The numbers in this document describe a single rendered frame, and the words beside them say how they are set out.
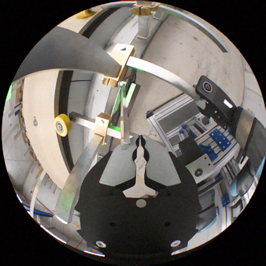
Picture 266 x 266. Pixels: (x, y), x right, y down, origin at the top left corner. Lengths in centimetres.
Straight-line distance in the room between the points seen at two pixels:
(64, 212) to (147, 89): 117
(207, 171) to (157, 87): 101
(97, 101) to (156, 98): 77
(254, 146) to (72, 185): 36
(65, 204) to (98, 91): 52
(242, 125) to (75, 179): 36
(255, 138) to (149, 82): 109
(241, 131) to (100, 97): 58
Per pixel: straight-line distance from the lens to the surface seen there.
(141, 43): 46
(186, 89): 28
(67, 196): 23
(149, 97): 112
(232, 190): 34
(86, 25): 40
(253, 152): 18
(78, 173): 24
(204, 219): 47
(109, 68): 17
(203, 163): 37
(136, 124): 121
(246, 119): 19
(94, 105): 56
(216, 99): 19
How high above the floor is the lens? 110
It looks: 59 degrees down
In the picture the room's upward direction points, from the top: 175 degrees counter-clockwise
